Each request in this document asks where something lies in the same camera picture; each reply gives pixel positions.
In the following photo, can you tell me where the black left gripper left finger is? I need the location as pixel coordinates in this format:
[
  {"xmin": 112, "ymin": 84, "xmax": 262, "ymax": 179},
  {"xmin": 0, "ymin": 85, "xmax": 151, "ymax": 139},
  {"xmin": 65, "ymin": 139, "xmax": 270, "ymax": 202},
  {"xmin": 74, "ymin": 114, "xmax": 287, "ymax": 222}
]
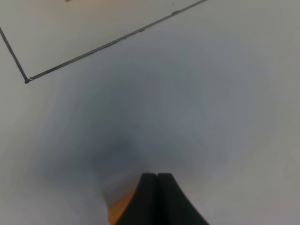
[{"xmin": 116, "ymin": 173, "xmax": 157, "ymax": 225}]

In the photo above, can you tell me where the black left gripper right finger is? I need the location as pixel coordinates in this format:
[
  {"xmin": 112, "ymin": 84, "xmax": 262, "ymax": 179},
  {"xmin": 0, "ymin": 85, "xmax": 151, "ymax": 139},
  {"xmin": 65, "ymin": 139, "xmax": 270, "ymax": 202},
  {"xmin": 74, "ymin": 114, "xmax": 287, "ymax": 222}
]
[{"xmin": 157, "ymin": 173, "xmax": 208, "ymax": 225}]

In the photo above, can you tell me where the orange cube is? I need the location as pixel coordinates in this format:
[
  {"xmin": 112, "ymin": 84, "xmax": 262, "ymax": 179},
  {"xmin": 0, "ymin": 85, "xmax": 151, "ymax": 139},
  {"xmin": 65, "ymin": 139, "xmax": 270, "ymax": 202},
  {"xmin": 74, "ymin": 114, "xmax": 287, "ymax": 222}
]
[{"xmin": 108, "ymin": 190, "xmax": 135, "ymax": 225}]

